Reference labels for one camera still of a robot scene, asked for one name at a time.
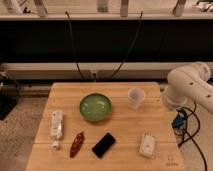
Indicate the clear plastic cup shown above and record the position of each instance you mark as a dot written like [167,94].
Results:
[136,96]

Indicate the green ceramic bowl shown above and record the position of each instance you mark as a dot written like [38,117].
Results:
[95,107]

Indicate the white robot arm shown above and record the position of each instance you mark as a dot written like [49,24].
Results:
[189,82]

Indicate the red brown oblong object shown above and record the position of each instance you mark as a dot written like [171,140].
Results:
[76,145]

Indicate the dark equipment at left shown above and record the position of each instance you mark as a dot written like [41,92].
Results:
[9,94]

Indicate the black smartphone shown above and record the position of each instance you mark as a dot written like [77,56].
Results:
[103,145]

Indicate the blue connector box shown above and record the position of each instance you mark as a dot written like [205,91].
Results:
[178,121]

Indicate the clear plastic bottle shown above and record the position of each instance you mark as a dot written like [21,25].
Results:
[56,129]

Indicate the white wrapped packet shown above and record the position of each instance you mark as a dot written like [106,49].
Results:
[148,146]

